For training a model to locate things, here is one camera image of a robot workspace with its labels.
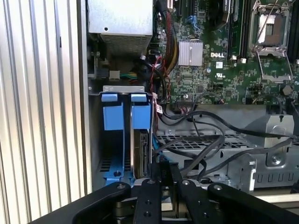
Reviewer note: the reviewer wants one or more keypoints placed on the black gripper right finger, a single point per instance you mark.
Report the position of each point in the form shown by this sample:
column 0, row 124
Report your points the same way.
column 194, row 200

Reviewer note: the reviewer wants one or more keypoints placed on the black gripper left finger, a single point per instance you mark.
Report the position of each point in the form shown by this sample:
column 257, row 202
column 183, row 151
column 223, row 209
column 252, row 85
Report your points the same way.
column 148, row 203

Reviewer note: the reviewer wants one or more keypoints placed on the hard disk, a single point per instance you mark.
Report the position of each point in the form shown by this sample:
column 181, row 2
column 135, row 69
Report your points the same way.
column 140, row 116

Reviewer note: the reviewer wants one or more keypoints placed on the metal disk bay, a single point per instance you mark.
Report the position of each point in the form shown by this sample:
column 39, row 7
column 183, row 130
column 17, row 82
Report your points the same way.
column 123, row 89

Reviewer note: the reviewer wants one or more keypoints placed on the grey metal drive cage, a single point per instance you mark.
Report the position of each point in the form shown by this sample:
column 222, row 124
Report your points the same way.
column 275, row 161

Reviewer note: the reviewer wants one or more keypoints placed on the green motherboard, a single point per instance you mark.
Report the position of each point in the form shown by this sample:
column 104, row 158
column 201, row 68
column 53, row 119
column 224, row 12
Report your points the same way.
column 198, row 88

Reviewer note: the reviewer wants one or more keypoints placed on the black open PC case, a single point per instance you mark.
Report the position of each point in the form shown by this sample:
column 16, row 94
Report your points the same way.
column 83, row 93

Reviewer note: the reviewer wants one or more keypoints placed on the silver chipset heatsink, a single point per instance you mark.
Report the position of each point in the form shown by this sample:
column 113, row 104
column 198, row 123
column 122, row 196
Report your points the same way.
column 190, row 52

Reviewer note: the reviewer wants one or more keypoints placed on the black RAM slots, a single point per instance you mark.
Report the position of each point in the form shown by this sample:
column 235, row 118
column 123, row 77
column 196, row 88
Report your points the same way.
column 236, row 30
column 294, row 30

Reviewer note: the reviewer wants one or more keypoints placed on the silver power supply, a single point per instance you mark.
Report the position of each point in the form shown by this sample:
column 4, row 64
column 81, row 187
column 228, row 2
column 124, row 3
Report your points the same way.
column 119, row 16

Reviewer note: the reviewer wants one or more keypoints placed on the CPU socket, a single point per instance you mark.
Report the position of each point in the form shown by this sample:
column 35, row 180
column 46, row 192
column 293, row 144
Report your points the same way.
column 271, row 25

